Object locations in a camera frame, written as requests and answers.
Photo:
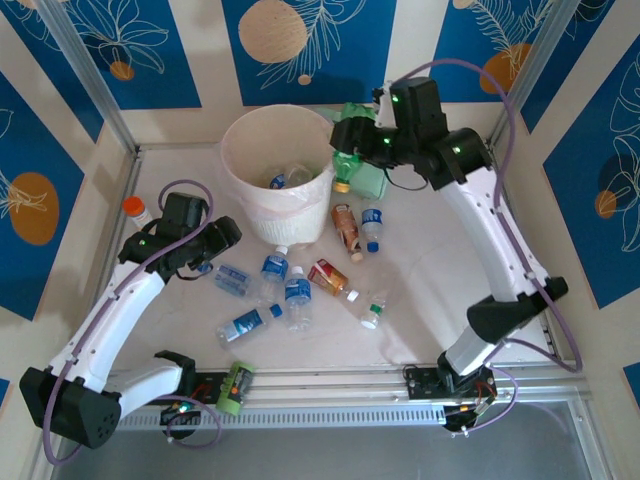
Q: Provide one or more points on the wide green bottle yellow cap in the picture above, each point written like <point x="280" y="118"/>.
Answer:
<point x="347" y="167"/>

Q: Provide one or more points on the aluminium front frame rail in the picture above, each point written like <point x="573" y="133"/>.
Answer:
<point x="325" y="385"/>

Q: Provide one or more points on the pinkish clear bin liner bag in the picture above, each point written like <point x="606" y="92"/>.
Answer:
<point x="240" y="155"/>

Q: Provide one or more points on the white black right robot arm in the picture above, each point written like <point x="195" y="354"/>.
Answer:
<point x="490" y="240"/>

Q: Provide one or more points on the aluminium frame post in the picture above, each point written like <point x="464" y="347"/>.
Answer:
<point x="85" y="60"/>
<point x="535" y="65"/>

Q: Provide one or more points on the white bottle orange cap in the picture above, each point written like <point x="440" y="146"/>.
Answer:
<point x="136" y="210"/>

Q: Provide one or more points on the tall Pocari bottle white cap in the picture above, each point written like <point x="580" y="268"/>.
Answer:
<point x="298" y="292"/>

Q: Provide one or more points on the brown coffee bottle beige cap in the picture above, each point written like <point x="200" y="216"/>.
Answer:
<point x="345" y="225"/>

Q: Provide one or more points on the short blue-label bottle blue cap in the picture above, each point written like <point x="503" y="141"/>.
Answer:
<point x="372" y="222"/>

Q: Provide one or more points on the right arm base electronics board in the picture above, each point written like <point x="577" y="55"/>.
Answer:
<point x="465" y="412"/>

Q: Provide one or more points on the left arm base electronics board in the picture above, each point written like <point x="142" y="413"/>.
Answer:
<point x="180" y="410"/>

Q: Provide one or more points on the short Pocari bottle white cap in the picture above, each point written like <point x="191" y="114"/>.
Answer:
<point x="275" y="267"/>

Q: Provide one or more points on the clear green-label bottle white cap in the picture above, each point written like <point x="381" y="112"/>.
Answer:
<point x="374" y="311"/>

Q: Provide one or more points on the clear yellow-green-label bottle white cap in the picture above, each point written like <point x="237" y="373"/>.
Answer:
<point x="300" y="173"/>

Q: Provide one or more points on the mint green fabric pouch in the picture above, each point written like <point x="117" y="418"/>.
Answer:
<point x="370" y="182"/>

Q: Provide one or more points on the red-label tea bottle white cap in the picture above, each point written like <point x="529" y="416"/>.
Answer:
<point x="327" y="277"/>

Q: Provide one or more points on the clear blue-label bottle blue cap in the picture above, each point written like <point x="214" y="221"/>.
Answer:
<point x="232" y="279"/>

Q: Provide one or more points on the green black cylindrical can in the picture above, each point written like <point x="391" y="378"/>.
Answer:
<point x="235" y="387"/>

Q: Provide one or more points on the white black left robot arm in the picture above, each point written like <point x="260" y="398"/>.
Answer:
<point x="115" y="310"/>

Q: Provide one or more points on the white ribbed plastic bin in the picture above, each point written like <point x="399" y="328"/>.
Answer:
<point x="285" y="225"/>

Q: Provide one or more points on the blue-label bottle dark blue cap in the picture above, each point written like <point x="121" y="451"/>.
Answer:
<point x="245" y="322"/>

